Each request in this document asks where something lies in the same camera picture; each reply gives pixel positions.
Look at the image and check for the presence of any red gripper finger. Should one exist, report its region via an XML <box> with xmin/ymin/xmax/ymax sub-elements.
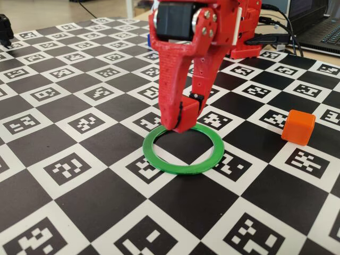
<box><xmin>158</xmin><ymin>49</ymin><xmax>197</xmax><ymax>131</ymax></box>
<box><xmin>190</xmin><ymin>7</ymin><xmax>227</xmax><ymax>118</ymax></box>

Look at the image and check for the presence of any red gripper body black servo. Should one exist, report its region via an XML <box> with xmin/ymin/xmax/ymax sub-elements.
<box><xmin>148</xmin><ymin>0</ymin><xmax>239</xmax><ymax>54</ymax></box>

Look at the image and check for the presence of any red cube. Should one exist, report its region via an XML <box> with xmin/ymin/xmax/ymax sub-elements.
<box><xmin>174</xmin><ymin>97</ymin><xmax>200</xmax><ymax>133</ymax></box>

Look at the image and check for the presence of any orange cube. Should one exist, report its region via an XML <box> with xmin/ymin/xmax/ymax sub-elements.
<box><xmin>280</xmin><ymin>109</ymin><xmax>317</xmax><ymax>146</ymax></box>

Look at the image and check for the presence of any red perforated robot base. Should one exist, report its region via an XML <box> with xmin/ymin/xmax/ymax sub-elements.
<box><xmin>227</xmin><ymin>42</ymin><xmax>262</xmax><ymax>60</ymax></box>

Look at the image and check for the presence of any cardboard box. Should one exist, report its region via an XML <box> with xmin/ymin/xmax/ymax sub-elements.
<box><xmin>134</xmin><ymin>5</ymin><xmax>152</xmax><ymax>18</ymax></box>

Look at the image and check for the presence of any dark laptop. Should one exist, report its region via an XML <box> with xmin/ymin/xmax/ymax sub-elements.
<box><xmin>285</xmin><ymin>0</ymin><xmax>340</xmax><ymax>56</ymax></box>

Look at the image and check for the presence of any black white marker checkerboard mat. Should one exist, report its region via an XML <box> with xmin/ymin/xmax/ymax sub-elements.
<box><xmin>0</xmin><ymin>16</ymin><xmax>340</xmax><ymax>255</ymax></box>

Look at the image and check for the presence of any black clamp device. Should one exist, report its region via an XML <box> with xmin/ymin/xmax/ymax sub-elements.
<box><xmin>0</xmin><ymin>13</ymin><xmax>14</xmax><ymax>50</ymax></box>

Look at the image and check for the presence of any thick black plug cable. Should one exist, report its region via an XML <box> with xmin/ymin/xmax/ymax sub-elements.
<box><xmin>245</xmin><ymin>33</ymin><xmax>290</xmax><ymax>45</ymax></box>

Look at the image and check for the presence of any green flat ring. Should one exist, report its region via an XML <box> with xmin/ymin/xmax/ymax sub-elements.
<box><xmin>142</xmin><ymin>123</ymin><xmax>225</xmax><ymax>176</ymax></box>

